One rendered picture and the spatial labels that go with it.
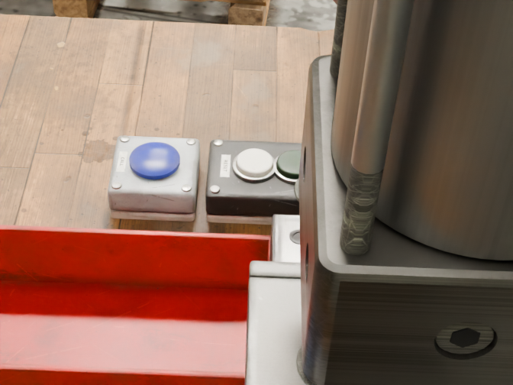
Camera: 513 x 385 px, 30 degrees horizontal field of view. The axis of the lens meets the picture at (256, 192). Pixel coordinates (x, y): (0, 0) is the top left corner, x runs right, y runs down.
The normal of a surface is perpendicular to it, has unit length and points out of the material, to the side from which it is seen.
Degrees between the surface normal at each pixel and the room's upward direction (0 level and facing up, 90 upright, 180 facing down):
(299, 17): 0
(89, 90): 0
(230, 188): 0
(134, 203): 90
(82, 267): 90
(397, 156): 90
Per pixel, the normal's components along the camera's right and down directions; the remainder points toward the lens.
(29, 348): 0.04, -0.71
